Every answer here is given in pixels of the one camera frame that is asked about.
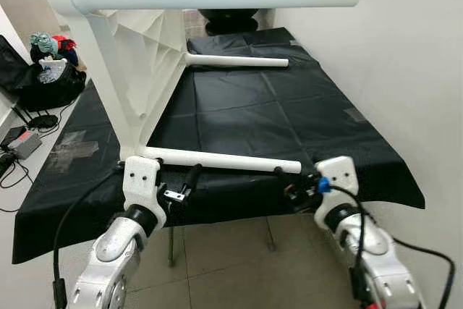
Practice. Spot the grey box red label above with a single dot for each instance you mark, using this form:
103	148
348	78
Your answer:
27	142

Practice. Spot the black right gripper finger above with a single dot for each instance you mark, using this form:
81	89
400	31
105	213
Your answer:
286	181

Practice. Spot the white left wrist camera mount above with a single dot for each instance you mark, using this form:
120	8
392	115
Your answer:
141	179

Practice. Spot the black open suitcase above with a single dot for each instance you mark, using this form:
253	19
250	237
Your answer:
51	92

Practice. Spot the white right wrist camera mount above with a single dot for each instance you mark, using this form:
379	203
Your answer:
340	171

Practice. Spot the black tablecloth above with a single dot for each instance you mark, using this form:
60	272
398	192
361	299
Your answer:
289	121

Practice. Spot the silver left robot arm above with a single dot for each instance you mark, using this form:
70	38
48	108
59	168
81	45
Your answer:
108	251

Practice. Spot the black router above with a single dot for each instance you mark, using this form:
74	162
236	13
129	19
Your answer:
43	121

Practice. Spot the black round stool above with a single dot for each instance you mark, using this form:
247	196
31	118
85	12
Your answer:
231	27

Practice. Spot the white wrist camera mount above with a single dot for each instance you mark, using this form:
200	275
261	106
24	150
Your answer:
340	171
141	179

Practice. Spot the small grey tape patch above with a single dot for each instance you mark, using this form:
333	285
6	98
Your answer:
354	115

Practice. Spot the flat black adapter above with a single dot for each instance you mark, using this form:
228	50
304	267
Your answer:
11	135

